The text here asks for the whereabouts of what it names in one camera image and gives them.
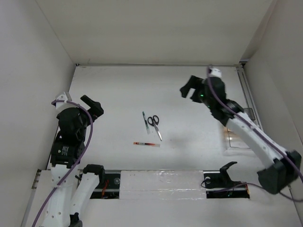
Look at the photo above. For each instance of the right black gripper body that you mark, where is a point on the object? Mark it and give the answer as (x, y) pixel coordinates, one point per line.
(200, 97)

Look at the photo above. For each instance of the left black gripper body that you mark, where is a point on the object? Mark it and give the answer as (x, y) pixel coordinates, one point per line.
(94, 112)

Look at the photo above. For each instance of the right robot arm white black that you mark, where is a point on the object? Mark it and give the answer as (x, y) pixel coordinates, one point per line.
(281, 167)

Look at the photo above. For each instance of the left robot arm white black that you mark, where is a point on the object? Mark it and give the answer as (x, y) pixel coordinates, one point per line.
(70, 194)

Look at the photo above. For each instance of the grey transparent container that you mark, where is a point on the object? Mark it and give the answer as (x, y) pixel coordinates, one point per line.
(248, 112)

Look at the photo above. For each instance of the green pen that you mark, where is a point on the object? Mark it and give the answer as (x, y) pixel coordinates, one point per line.
(146, 123)

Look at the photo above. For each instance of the orange red pen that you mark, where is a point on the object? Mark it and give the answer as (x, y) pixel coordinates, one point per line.
(146, 144)

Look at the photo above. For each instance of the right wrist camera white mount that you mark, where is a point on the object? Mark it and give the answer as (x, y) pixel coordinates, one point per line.
(213, 72)

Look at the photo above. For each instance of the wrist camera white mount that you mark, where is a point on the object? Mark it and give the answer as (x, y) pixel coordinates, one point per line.
(213, 72)
(61, 101)

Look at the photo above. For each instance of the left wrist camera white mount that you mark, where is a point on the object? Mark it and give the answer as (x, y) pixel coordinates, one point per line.
(61, 101)

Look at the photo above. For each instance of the black handled scissors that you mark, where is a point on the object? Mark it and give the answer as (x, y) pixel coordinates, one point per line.
(154, 121)

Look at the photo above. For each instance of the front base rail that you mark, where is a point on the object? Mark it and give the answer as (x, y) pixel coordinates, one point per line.
(152, 185)

